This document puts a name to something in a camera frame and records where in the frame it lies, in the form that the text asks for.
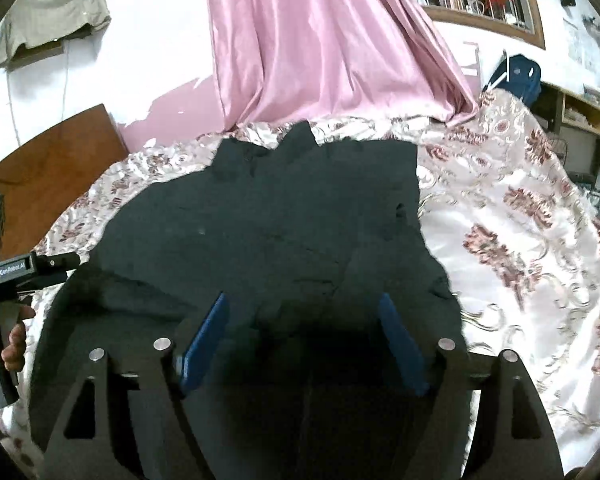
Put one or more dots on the dark wall shelf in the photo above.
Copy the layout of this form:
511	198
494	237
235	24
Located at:
37	52

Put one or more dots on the olive cloth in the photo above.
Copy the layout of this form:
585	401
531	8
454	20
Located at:
50	17

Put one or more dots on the pink curtain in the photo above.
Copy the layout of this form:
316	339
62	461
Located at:
325	40

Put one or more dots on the floral satin bedspread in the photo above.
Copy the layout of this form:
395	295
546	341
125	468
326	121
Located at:
520	240

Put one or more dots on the wooden shelf unit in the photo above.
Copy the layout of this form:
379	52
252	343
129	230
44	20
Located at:
585	110

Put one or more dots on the person's left hand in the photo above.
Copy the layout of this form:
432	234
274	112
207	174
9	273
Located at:
15	347

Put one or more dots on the dark green garment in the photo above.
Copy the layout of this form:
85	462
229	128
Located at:
260	240

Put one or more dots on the wooden headboard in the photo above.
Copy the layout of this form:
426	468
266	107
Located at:
45	175

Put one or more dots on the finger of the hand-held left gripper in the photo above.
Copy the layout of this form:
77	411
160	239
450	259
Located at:
55	267

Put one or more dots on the blue bag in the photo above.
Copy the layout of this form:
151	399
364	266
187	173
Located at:
520	75

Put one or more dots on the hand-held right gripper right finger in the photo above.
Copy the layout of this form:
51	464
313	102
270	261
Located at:
401	347

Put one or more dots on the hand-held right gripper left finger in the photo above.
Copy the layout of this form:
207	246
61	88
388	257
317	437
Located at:
202	345

